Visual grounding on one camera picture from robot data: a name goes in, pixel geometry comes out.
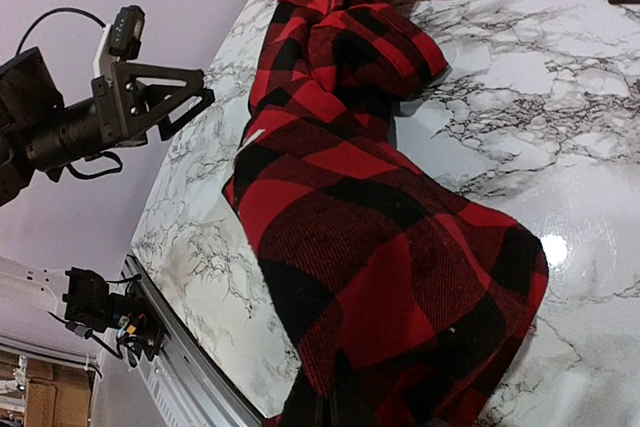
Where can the aluminium front rail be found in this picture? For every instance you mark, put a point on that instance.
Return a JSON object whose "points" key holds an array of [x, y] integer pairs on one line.
{"points": [[186, 386]]}

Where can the cardboard box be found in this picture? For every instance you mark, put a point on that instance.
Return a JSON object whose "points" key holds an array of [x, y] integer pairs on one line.
{"points": [[57, 395]]}

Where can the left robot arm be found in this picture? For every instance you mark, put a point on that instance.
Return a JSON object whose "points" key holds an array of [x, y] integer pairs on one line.
{"points": [[28, 96]]}

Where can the red black plaid shirt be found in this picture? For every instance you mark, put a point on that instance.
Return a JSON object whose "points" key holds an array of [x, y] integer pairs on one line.
{"points": [[406, 303]]}

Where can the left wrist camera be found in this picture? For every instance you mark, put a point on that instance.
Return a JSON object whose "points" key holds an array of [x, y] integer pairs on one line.
{"points": [[120, 42]]}

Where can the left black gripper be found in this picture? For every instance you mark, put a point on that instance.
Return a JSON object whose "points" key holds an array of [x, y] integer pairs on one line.
{"points": [[146, 96]]}

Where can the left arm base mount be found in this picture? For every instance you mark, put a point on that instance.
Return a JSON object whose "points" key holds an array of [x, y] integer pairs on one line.
{"points": [[115, 314]]}

